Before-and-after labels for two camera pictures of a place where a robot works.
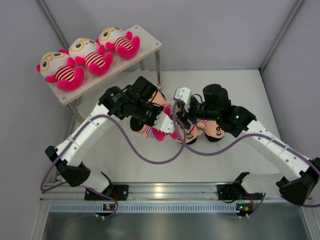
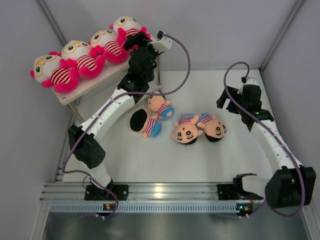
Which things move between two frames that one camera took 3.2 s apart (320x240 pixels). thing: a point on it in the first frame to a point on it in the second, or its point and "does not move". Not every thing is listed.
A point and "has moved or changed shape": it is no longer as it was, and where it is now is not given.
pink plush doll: x=57 y=67 has moved or changed shape
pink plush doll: x=126 y=46 has moved or changed shape
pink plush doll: x=162 y=126 to x=127 y=25
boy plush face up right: x=213 y=131 does not move
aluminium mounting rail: x=150 y=191 does not move
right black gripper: x=184 y=116 to x=233 y=92
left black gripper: x=157 y=109 to x=139 y=39
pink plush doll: x=87 y=52 has moved or changed shape
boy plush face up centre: x=191 y=135 does not move
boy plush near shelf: x=159 y=99 does not move
